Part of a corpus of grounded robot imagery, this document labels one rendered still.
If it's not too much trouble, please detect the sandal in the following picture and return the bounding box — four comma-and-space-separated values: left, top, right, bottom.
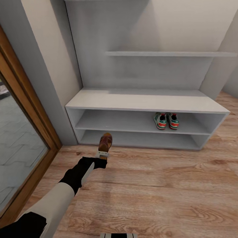
98, 133, 112, 160

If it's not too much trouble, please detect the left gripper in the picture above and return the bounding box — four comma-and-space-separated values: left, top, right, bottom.
95, 158, 107, 169

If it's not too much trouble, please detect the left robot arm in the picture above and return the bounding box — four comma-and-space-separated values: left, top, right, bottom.
0, 151, 110, 238

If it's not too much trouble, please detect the gym shoe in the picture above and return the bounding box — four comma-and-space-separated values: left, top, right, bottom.
165, 112, 179, 129
153, 112, 167, 130

